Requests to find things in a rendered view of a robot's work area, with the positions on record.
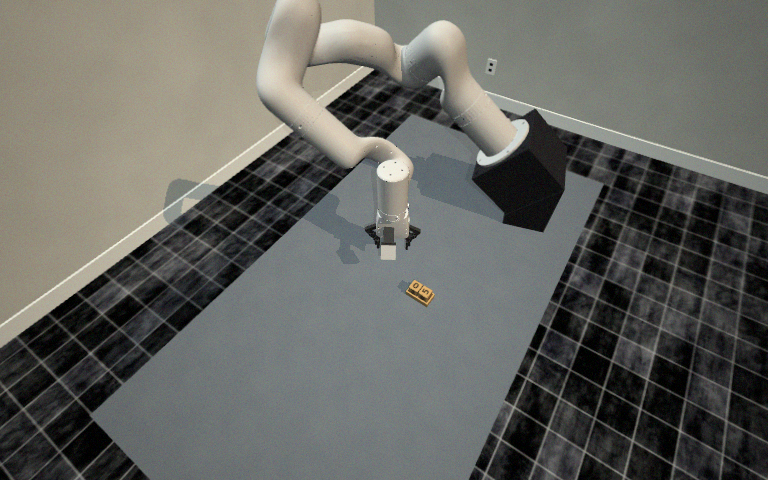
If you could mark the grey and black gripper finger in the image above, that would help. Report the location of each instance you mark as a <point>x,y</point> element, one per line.
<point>369,229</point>
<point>415,232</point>

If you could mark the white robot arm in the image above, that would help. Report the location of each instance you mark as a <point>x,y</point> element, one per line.
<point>439,50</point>

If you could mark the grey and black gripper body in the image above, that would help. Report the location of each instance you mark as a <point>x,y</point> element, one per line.
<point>401,227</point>

